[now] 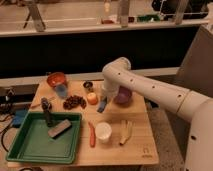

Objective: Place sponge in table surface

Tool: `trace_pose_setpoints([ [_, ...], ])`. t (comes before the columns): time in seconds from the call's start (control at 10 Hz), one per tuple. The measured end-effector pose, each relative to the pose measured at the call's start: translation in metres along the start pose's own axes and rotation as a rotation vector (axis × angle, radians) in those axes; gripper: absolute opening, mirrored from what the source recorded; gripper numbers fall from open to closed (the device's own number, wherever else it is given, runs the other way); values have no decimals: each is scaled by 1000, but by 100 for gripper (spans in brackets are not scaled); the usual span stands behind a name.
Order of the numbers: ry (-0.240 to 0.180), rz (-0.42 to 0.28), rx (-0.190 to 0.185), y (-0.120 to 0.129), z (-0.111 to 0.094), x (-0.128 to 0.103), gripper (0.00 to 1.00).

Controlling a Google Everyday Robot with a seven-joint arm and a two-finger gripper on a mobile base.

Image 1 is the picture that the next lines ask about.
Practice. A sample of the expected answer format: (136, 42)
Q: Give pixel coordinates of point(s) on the purple bowl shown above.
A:
(124, 95)

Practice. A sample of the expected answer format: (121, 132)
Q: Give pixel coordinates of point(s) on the white cup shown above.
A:
(103, 132)

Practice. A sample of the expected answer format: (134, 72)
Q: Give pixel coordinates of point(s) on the small metal cup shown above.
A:
(88, 86)

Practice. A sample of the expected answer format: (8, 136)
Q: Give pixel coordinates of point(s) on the orange carrot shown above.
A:
(92, 135)

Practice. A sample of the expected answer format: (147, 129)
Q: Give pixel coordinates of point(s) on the yellow banana peel toy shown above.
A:
(126, 131)

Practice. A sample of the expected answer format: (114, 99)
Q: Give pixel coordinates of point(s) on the blue box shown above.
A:
(18, 118)

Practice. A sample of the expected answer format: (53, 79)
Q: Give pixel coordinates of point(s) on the orange fruit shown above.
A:
(92, 98)

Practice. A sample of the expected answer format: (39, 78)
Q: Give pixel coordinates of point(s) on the blue brush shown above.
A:
(102, 105)

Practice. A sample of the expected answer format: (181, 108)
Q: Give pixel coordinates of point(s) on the bunch of dark grapes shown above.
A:
(73, 102)

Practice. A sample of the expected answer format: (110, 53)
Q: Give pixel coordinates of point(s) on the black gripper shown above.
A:
(46, 107)

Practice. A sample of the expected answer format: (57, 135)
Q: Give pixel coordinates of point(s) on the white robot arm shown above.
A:
(189, 105)

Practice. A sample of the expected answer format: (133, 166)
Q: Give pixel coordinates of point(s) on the green plastic tray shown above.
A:
(32, 144)

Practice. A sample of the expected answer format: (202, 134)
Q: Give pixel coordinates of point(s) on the blue plastic cup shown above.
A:
(61, 90)

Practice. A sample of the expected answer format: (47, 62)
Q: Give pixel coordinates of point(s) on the orange bowl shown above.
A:
(56, 78)

